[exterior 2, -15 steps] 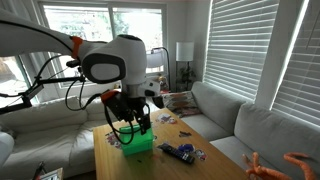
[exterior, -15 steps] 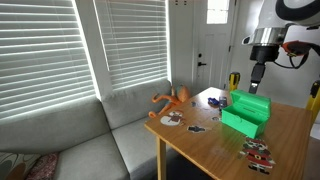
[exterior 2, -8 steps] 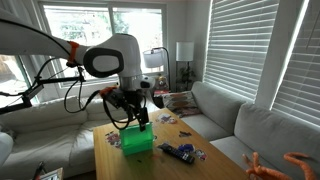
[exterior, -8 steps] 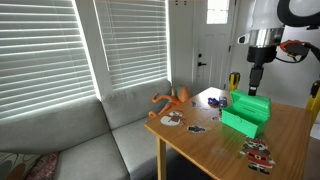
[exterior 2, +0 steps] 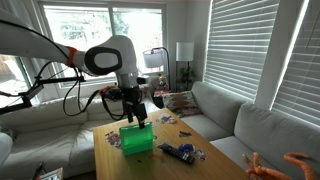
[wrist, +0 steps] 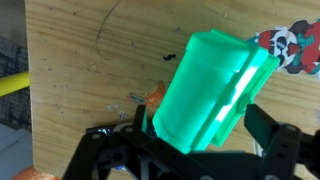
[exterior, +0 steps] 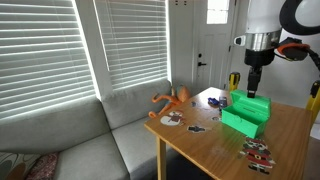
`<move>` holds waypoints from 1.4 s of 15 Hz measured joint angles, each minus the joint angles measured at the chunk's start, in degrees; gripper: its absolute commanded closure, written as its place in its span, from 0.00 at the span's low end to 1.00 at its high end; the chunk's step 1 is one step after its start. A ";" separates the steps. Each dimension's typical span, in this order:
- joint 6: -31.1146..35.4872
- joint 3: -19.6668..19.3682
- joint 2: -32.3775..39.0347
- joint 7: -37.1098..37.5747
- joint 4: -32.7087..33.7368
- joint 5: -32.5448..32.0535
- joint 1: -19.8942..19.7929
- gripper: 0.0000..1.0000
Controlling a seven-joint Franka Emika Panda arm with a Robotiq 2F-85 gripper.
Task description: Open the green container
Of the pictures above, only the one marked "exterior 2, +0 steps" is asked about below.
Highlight red box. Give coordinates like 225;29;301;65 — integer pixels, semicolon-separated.
153;89;171;98

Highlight large Santa sticker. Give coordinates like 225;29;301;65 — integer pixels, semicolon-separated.
104;130;123;150

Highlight white round cushion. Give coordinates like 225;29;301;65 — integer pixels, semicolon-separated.
0;132;14;166

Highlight patterned throw pillow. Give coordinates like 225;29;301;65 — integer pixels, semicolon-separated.
162;90;201;119

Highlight wide white window blind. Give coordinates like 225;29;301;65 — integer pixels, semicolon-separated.
203;0;280;101

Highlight red white sticker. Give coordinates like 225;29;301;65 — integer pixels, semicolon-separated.
194;148;208;162

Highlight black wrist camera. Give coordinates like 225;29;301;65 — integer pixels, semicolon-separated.
99;87;125;102

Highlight black camera boom stand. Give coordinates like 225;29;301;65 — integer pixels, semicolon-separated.
0;75;86;116

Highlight sliding glass window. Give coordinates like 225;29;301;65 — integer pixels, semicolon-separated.
38;1;168;98

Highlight orange strap on arm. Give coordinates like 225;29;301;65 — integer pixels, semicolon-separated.
65;46;78;68

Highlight orange octopus plush toy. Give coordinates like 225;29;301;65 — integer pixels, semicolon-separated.
242;151;319;180

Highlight arc floor lamp white shade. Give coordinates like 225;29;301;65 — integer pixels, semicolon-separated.
142;46;172;92

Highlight blue sticker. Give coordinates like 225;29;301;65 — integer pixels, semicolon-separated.
178;143;196;154

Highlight straight floor lamp cylinder shade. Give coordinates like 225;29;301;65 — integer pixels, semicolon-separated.
175;41;195;92

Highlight green potted plant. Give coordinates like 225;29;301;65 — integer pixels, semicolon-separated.
178;64;197;92

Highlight green plastic container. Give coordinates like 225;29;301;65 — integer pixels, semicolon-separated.
119;121;155;157

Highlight white box with print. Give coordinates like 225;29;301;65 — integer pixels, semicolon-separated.
34;161;64;180

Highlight white snowman sticker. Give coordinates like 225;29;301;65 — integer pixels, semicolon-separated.
156;113;178;125

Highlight white sofa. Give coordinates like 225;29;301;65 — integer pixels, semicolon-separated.
0;96;161;179

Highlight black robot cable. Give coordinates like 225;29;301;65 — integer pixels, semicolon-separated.
61;59;130;122

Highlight narrow white window blind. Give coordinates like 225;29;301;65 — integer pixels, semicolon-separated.
271;0;320;126

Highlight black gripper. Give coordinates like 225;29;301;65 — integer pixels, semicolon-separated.
121;84;148;130

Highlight orange strap on camera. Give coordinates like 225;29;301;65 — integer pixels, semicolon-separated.
98;85;116;94

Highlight gray sofa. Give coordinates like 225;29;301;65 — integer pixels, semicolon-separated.
181;80;320;180

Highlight small dark sticker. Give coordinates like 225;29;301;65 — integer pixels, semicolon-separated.
178;130;193;138

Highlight small toy figure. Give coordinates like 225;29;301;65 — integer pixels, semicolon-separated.
156;74;169;90

